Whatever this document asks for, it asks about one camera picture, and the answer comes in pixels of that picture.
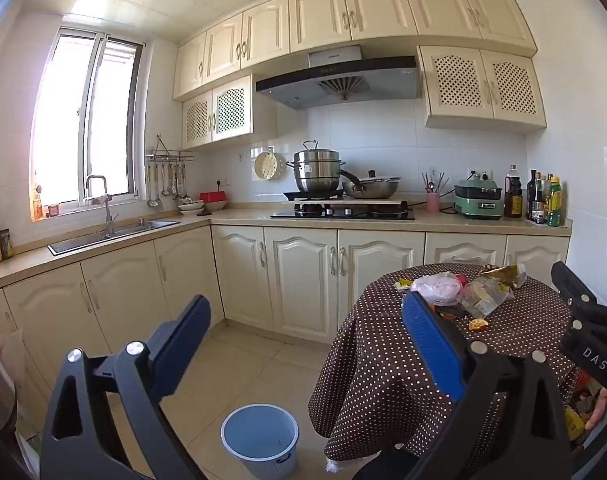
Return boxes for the person's right hand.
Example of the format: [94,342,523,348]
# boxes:
[585,387,607,431]

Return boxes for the green electric cooker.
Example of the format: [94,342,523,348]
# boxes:
[452,172,505,221]

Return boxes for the cream wall cabinets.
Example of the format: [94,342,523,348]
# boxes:
[172,0,538,102]

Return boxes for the black gas stove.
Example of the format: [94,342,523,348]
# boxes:
[270,191,415,222]

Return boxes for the steel sink faucet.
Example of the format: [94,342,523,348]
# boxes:
[84,175,119,236]

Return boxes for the gold snack bag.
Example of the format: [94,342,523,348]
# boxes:
[479,262,527,290]

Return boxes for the cream round steamer plate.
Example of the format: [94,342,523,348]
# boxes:
[254,151,287,181]

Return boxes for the kitchen window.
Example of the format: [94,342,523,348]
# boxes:
[30,27,146,218]

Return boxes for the cream lattice door cabinet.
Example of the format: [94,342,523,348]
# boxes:
[182,74,278,151]
[416,44,547,135]

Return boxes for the hanging kitchen utensils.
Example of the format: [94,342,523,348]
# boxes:
[146,160,191,208]

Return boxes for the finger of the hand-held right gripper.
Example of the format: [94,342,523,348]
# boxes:
[550,260,607,331]

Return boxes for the bundle of chopsticks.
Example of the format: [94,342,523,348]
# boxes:
[421,170,450,195]

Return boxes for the stainless steel sink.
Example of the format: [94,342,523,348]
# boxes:
[47,219,181,257]

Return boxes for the grey range hood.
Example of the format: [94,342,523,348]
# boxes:
[256,44,423,111]

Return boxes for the cluster of condiment bottles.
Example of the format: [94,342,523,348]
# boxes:
[526,169,563,227]

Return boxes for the steel wok with lid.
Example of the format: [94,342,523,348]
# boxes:
[337,169,401,200]

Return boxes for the large dark sauce bottle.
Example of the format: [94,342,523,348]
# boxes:
[504,164,524,219]

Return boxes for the stainless steel steamer pot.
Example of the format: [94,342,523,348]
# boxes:
[286,140,347,193]

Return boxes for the blue plastic bucket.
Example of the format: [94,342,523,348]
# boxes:
[220,404,300,478]

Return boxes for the metal wall utensil rack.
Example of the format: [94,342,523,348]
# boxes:
[144,134,195,163]

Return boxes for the brown polka-dot tablecloth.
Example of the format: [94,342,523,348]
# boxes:
[308,261,591,466]

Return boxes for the white pink plastic bag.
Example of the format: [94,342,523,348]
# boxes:
[410,272,464,307]

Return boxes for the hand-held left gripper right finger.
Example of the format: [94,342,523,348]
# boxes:
[401,290,571,480]

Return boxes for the whitish plastic packet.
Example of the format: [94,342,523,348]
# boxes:
[461,280,515,317]

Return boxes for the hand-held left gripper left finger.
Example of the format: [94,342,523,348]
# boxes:
[40,294,212,480]

